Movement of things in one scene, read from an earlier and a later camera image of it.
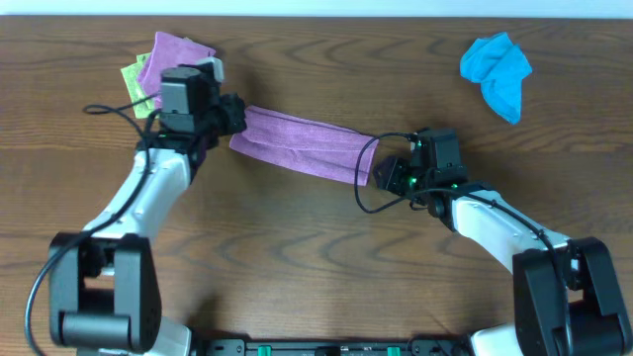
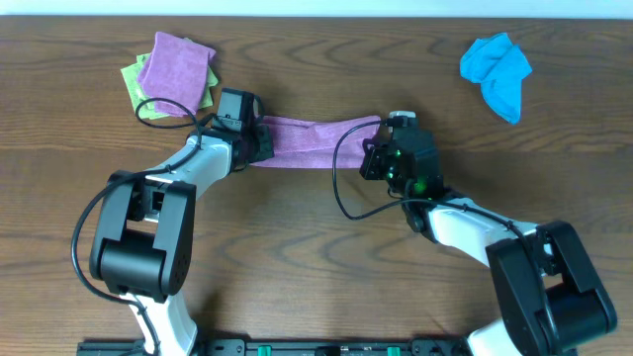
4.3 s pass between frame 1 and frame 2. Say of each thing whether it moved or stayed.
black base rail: stayed
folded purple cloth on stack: stayed
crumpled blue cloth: stayed
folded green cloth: stayed
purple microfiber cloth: moved
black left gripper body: moved
